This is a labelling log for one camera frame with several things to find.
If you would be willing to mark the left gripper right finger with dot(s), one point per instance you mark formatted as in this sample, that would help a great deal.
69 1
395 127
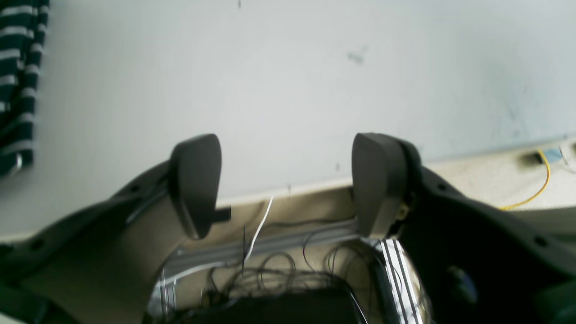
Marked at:
477 263

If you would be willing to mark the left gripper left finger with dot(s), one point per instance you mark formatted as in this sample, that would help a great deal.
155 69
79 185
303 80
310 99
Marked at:
101 264

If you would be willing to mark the black white striped T-shirt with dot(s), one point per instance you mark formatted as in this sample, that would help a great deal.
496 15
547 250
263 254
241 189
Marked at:
23 28

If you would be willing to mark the aluminium frame stand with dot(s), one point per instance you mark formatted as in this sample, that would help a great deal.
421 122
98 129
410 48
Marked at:
292 258

